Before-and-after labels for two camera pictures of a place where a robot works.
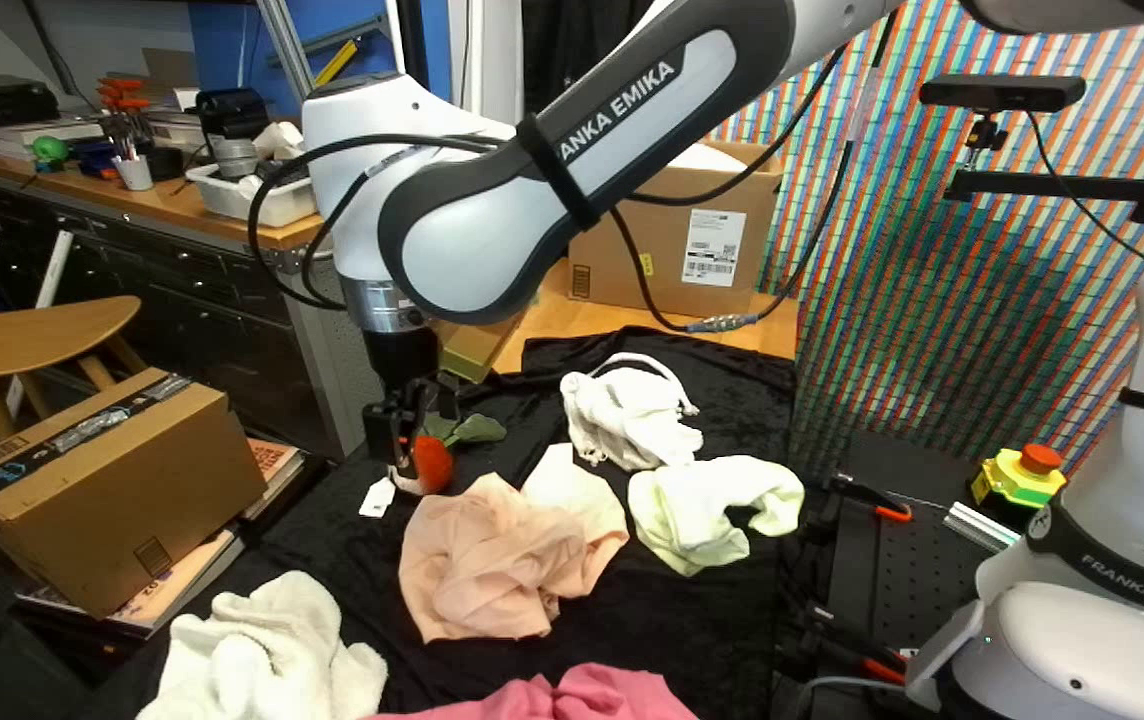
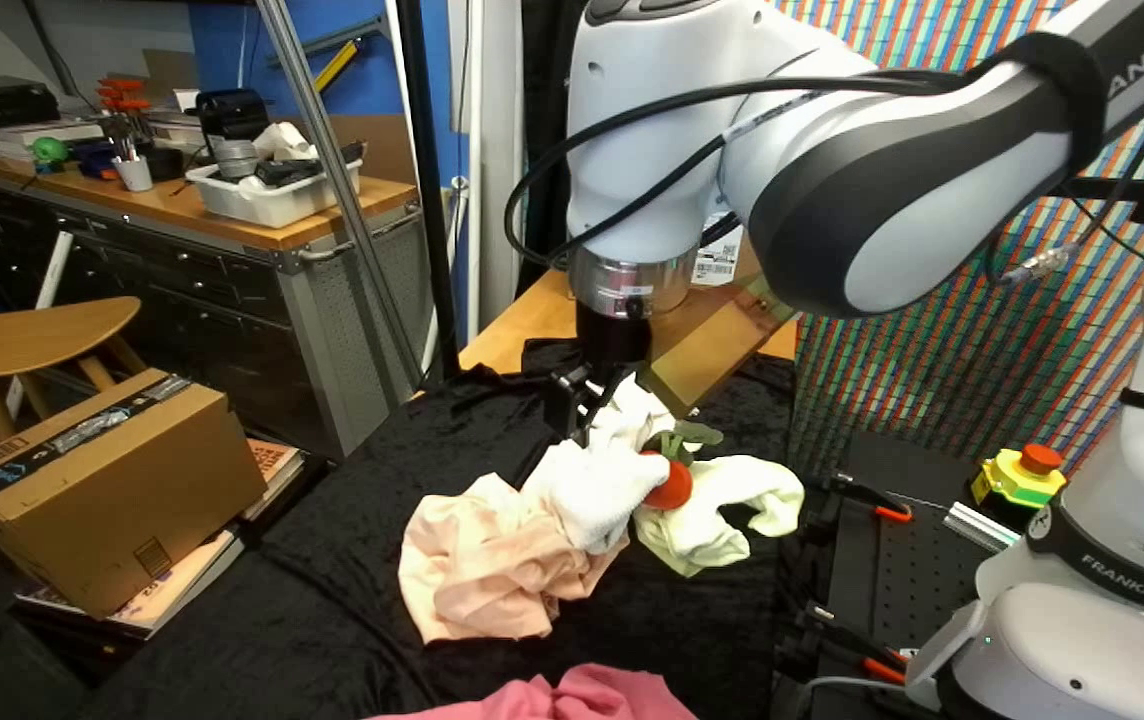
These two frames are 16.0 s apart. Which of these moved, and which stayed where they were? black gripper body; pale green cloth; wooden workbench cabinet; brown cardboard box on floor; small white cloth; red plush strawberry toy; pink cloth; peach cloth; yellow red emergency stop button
Moved: black gripper body; red plush strawberry toy; small white cloth
Stayed: pale green cloth; yellow red emergency stop button; peach cloth; brown cardboard box on floor; pink cloth; wooden workbench cabinet
